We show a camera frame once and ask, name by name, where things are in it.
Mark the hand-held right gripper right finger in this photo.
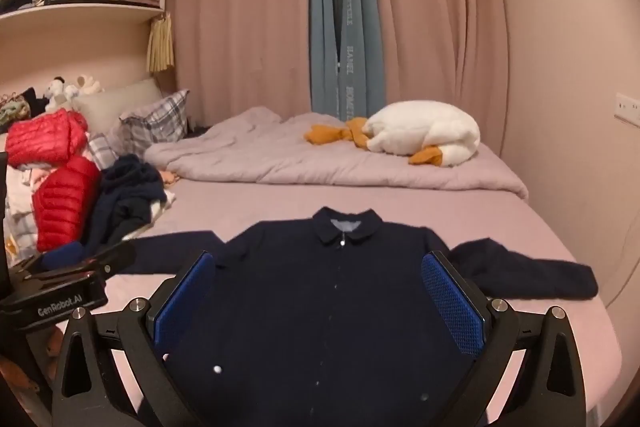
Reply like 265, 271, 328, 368
421, 250, 587, 427

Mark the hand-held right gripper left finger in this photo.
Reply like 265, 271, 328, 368
50, 251, 221, 427

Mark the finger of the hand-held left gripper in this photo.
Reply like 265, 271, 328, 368
22, 239, 139, 281

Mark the navy collared jacket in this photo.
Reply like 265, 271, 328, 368
107, 206, 599, 427

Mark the pile of navy clothes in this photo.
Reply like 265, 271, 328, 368
81, 154, 169, 254

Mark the pile of white clothes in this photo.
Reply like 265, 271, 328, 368
4, 163, 52, 259

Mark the red down jacket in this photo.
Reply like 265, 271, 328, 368
6, 108, 104, 254

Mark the bed with lilac sheet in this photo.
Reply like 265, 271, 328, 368
47, 107, 624, 427

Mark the grey patterned cloth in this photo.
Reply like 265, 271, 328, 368
119, 89, 191, 146

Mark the grey pillow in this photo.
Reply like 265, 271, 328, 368
72, 79, 164, 134

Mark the white dog plush toy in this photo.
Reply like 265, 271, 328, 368
44, 76, 81, 114

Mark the green patterned cloth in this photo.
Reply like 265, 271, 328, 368
0, 94, 32, 134

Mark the small white plush toy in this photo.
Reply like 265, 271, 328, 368
75, 74, 104, 96

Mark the lilac quilt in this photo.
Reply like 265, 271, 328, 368
144, 107, 530, 202

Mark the white goose plush toy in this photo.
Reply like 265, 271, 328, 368
305, 101, 482, 169

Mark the yellow tasselled cloth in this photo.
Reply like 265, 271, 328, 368
147, 14, 176, 74

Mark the pink curtain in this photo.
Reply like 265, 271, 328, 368
167, 0, 512, 144

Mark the white power strip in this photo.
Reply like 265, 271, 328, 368
614, 92, 640, 128

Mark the blue-grey curtain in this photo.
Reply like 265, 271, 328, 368
308, 0, 387, 120

